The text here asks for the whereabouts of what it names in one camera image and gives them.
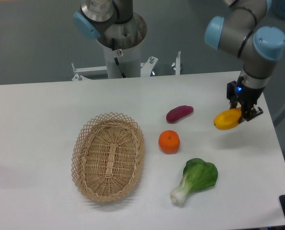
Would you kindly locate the green bok choy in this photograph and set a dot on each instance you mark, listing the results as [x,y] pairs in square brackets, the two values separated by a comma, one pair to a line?
[197,176]

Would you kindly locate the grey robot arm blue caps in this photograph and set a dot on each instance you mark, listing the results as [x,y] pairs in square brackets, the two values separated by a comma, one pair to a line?
[120,31]

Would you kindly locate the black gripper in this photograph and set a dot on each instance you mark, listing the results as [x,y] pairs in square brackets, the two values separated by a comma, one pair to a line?
[245,91]

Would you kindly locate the yellow mango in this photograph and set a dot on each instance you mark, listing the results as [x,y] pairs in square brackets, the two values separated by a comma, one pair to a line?
[228,119]

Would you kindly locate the white metal base frame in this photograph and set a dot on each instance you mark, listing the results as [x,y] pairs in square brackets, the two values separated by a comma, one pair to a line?
[146,70]

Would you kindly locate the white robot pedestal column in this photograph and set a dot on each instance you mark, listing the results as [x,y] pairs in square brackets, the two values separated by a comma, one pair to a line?
[124,61]

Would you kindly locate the orange tangerine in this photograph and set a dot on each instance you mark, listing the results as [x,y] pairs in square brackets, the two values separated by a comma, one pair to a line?
[169,142]

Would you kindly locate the woven wicker basket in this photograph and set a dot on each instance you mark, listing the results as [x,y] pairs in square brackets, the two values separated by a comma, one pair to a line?
[108,157]

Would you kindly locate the purple sweet potato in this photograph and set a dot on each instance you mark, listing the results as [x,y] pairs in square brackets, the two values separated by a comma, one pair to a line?
[179,113]

